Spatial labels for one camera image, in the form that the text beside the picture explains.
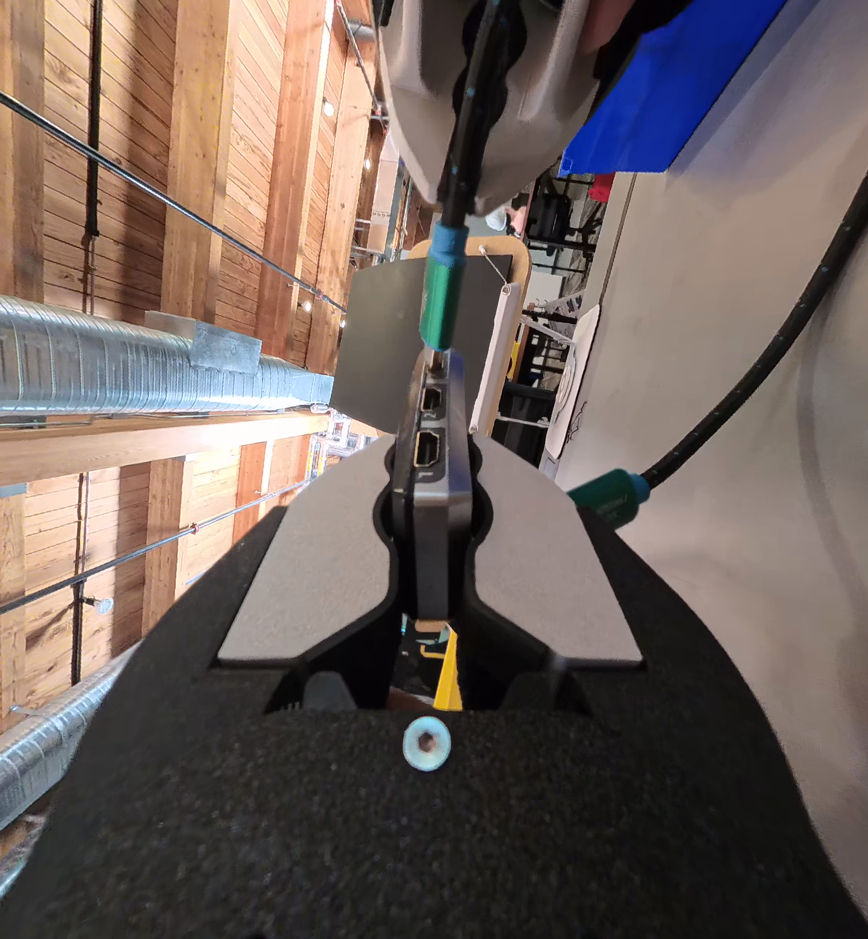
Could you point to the blue storage bin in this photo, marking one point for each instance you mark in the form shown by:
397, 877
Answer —
661, 95

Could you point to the white stand base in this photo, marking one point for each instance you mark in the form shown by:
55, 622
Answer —
573, 389

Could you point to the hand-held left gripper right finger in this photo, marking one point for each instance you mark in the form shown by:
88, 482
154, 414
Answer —
551, 579

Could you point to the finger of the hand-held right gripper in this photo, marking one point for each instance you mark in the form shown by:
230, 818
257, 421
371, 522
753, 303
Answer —
544, 95
419, 88

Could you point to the silver round ventilation duct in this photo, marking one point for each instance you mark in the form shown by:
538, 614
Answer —
111, 359
30, 748

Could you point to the yellow storage bin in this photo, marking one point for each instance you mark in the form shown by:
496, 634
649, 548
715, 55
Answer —
449, 675

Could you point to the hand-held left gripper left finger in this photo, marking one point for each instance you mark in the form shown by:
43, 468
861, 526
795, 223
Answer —
309, 579

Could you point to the grey desk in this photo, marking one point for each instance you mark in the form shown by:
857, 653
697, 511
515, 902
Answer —
771, 440

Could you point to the person's right hand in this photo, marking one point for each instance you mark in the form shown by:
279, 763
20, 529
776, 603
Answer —
610, 22

